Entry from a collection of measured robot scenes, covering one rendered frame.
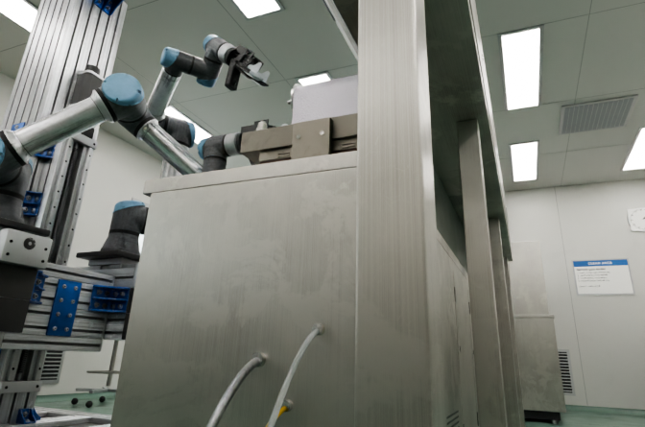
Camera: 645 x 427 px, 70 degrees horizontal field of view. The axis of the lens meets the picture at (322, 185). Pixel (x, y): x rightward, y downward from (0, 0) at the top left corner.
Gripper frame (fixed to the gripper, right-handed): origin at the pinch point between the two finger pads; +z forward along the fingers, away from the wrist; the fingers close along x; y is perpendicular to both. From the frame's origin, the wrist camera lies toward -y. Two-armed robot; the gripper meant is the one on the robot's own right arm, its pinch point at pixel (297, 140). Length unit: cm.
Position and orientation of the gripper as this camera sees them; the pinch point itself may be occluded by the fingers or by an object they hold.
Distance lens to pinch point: 142.0
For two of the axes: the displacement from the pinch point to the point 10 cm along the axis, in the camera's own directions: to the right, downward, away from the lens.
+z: 9.2, -1.1, -3.8
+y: 0.4, -9.4, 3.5
